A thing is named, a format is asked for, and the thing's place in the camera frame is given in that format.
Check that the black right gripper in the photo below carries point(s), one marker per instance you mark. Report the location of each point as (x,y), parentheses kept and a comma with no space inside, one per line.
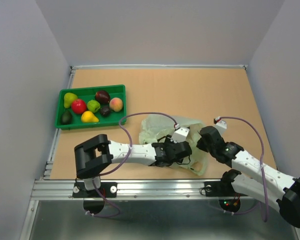
(200,145)

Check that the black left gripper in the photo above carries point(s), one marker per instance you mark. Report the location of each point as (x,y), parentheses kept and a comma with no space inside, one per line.
(167,142)

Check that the light green plastic bag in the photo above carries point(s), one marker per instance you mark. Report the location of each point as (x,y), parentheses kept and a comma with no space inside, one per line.
(154,127)

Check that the dark purple mangosteen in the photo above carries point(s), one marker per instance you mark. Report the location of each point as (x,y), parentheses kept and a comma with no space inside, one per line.
(105,111)

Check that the light green wrinkled fruit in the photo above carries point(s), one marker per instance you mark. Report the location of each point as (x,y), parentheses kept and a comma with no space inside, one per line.
(93,106)

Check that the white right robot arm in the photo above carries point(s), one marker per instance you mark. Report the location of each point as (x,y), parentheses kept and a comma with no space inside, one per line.
(250,177)

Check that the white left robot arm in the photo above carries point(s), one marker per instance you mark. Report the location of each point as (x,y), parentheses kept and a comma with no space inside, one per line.
(96,154)

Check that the peach fruit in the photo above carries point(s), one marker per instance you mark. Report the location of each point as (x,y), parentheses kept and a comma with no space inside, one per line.
(116,104)

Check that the green plastic tray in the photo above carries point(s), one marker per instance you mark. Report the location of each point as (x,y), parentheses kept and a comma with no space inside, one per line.
(87,94)

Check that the dark red apple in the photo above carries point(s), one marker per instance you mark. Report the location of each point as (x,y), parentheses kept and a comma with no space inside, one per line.
(102,97)

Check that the bright red apple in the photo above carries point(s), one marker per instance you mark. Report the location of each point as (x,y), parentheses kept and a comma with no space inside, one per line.
(78,106)

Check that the dark green avocado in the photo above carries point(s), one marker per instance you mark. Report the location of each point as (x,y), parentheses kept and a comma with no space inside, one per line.
(66,118)

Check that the green yellow pear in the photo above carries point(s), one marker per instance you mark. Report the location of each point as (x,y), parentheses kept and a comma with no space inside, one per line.
(68,99)

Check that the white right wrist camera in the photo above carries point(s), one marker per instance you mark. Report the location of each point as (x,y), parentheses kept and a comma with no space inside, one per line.
(220,125)

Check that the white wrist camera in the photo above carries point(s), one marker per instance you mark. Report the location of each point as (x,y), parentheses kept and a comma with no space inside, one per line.
(220,125)
(180,135)

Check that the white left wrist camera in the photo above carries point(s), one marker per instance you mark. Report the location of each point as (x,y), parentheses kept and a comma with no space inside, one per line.
(180,135)

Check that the aluminium mounting rail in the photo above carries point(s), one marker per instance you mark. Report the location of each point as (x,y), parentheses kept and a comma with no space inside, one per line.
(130,190)

